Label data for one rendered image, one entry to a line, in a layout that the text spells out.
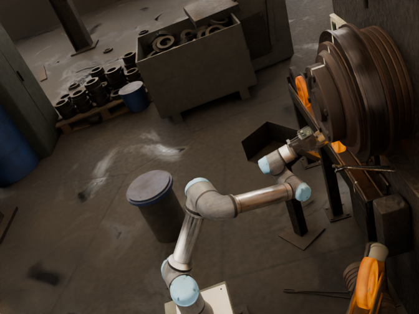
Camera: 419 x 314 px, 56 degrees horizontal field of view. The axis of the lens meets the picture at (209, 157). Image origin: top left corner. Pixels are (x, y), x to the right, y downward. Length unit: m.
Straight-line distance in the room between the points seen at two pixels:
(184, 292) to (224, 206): 0.42
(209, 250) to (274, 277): 0.49
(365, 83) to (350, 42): 0.14
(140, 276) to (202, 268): 0.42
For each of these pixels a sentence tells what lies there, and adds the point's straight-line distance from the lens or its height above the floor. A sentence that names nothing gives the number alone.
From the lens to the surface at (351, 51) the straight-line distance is 1.30.
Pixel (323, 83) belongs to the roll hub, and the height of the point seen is 1.23.
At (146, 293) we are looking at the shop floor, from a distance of 2.59.
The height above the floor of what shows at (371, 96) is 1.21.
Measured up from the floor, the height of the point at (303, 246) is 0.01.
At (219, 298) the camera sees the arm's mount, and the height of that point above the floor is 0.32.
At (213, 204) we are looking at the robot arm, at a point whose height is 0.86.
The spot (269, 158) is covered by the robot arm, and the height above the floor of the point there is 0.82.
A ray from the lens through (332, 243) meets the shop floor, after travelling 2.43.
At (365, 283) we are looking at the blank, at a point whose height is 0.77.
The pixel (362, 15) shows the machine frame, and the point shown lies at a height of 1.32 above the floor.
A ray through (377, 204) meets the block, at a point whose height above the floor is 0.80.
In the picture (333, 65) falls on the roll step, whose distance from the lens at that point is 1.34.
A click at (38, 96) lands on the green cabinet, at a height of 0.52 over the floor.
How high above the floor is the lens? 1.86
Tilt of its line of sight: 33 degrees down
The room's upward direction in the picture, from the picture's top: 22 degrees counter-clockwise
